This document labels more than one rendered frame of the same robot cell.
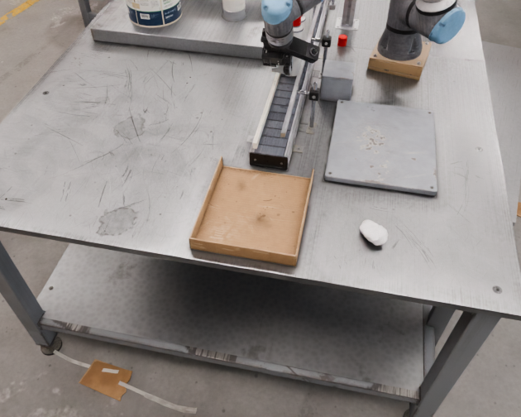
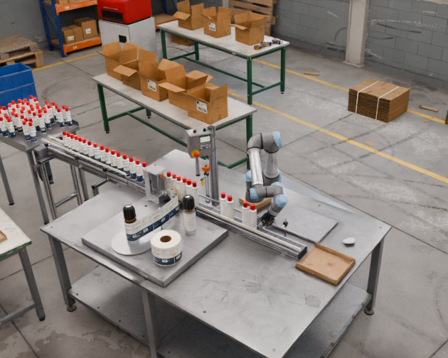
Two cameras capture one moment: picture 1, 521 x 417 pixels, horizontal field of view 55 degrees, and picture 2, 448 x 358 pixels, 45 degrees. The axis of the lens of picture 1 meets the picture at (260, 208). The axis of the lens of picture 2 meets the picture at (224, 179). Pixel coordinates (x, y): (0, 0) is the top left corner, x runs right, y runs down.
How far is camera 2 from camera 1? 310 cm
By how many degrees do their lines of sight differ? 50
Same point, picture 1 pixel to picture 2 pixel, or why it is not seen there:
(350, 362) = (349, 307)
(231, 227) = (331, 272)
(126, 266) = not seen: outside the picture
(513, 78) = (284, 181)
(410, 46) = not seen: hidden behind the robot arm
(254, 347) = (329, 334)
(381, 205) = (336, 236)
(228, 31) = (204, 236)
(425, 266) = (366, 236)
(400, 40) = not seen: hidden behind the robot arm
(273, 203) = (323, 259)
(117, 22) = (165, 270)
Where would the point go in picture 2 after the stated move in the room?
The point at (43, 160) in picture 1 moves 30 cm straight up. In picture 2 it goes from (261, 318) to (260, 279)
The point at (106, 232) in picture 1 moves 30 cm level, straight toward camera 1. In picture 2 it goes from (317, 305) to (368, 304)
